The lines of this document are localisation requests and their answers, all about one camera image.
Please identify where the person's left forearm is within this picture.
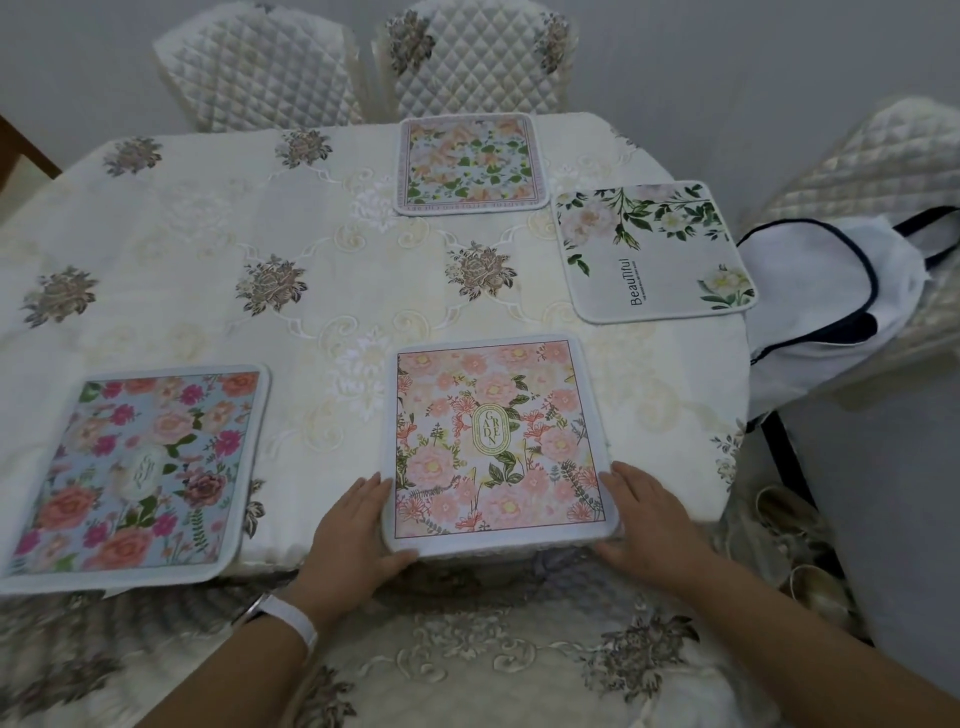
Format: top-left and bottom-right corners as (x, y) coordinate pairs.
(134, 614), (313, 728)

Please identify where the green leaf orange flower placemat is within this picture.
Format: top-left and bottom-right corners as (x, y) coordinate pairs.
(395, 112), (551, 217)

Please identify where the person's right hand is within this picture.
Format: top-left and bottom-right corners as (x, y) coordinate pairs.
(592, 461), (721, 598)

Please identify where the brown wooden door frame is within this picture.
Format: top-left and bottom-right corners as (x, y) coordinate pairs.
(0, 112), (63, 183)

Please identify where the white bag with black trim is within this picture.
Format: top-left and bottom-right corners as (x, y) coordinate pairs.
(736, 206), (960, 421)

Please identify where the pink floral placemat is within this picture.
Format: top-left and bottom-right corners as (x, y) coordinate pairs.
(380, 333), (622, 560)

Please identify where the person's left hand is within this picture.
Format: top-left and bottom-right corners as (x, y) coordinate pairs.
(281, 472), (421, 631)

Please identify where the person's right forearm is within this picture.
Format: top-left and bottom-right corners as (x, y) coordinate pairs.
(674, 554), (960, 728)

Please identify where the white Beautiful floral placemat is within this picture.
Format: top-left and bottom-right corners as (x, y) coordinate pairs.
(553, 179), (759, 325)

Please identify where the smartwatch with white band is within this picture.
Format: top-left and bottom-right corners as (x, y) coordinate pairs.
(232, 592), (320, 654)

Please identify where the table with cream tablecloth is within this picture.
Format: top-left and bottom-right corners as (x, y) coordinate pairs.
(0, 110), (751, 601)

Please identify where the blue floral placemat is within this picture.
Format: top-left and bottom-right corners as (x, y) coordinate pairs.
(0, 365), (271, 598)

